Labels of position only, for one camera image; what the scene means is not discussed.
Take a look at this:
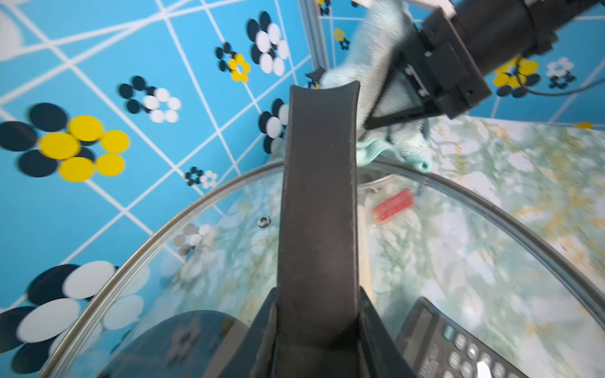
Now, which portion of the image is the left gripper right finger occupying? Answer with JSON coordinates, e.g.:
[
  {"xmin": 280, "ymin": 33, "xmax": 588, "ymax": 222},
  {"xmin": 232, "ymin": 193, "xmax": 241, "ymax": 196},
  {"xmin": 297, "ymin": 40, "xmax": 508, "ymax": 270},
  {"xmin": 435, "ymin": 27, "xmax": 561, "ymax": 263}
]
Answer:
[{"xmin": 359, "ymin": 287, "xmax": 415, "ymax": 378}]

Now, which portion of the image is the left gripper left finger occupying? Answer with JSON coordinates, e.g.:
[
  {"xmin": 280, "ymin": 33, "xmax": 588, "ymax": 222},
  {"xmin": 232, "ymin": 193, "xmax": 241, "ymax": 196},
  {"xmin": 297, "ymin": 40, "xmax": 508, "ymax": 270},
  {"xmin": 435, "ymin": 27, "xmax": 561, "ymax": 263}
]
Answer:
[{"xmin": 219, "ymin": 288, "xmax": 277, "ymax": 378}]

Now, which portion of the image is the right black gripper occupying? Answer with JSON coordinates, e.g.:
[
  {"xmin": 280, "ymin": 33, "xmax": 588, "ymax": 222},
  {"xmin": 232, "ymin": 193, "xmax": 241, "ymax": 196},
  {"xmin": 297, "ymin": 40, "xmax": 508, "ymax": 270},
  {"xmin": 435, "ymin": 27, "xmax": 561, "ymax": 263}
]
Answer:
[{"xmin": 365, "ymin": 7, "xmax": 492, "ymax": 130}]

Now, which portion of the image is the light teal microfiber cloth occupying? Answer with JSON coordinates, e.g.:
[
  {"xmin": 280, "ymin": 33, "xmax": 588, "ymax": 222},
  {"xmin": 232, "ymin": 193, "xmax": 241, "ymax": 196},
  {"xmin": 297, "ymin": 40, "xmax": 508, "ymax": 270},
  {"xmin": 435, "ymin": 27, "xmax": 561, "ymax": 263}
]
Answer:
[{"xmin": 320, "ymin": 1, "xmax": 432, "ymax": 173}]

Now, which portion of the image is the glass lid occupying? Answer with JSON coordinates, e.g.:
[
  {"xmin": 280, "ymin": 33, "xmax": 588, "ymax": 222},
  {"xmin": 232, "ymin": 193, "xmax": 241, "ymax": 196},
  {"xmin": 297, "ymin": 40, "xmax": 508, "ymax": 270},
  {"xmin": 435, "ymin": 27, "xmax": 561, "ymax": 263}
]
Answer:
[{"xmin": 37, "ymin": 80, "xmax": 605, "ymax": 378}]

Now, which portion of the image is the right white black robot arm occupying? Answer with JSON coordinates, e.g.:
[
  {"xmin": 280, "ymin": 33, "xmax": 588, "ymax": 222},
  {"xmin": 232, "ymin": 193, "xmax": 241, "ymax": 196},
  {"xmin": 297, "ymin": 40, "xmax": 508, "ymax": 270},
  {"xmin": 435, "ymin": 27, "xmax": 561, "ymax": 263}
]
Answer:
[{"xmin": 365, "ymin": 1, "xmax": 597, "ymax": 130}]

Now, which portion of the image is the black desk calculator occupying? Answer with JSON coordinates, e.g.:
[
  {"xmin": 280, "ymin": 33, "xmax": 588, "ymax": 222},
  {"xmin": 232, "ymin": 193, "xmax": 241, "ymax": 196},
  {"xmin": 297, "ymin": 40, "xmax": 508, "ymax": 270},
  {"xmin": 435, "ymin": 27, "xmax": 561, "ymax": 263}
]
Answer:
[{"xmin": 395, "ymin": 297, "xmax": 525, "ymax": 377}]

